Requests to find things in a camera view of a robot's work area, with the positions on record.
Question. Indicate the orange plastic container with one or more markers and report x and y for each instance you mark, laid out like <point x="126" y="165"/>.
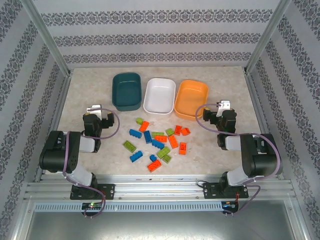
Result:
<point x="190" y="97"/>

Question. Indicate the small green lego brick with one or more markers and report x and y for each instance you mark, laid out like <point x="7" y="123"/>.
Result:
<point x="169" y="131"/>
<point x="139" y="121"/>
<point x="166" y="158"/>

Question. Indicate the teal plastic container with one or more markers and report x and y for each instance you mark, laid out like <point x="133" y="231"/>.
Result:
<point x="126" y="87"/>

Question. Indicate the white plastic container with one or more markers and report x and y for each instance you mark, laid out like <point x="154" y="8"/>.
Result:
<point x="160" y="97"/>

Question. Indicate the small blue lego brick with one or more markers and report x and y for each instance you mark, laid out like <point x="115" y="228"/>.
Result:
<point x="153" y="158"/>

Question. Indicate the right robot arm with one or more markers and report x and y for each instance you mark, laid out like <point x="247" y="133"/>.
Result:
<point x="262" y="155"/>

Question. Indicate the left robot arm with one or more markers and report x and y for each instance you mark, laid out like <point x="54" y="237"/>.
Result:
<point x="55" y="150"/>

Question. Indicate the small circuit board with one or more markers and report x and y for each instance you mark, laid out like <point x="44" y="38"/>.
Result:
<point x="228" y="205"/>
<point x="92" y="206"/>

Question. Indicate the grey metal bottom panel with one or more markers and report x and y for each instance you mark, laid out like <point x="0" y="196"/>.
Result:
<point x="160" y="227"/>

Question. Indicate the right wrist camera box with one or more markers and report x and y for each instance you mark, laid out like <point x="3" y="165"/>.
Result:
<point x="223" y="105"/>

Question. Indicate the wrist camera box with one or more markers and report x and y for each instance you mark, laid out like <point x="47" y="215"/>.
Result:
<point x="94" y="110"/>
<point x="223" y="105"/>

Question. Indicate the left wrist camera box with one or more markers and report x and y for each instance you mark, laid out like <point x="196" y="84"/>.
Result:
<point x="94" y="110"/>

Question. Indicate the aluminium side rail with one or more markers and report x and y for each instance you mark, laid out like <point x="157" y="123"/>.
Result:
<point x="255" y="100"/>
<point x="54" y="125"/>

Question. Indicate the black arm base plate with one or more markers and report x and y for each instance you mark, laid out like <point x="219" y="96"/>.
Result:
<point x="108" y="191"/>
<point x="210" y="191"/>

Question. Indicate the long aluminium base rail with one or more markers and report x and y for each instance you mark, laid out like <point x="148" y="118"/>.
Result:
<point x="160" y="187"/>

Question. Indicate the aluminium frame post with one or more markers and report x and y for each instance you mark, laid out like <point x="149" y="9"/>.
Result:
<point x="266" y="37"/>
<point x="47" y="37"/>

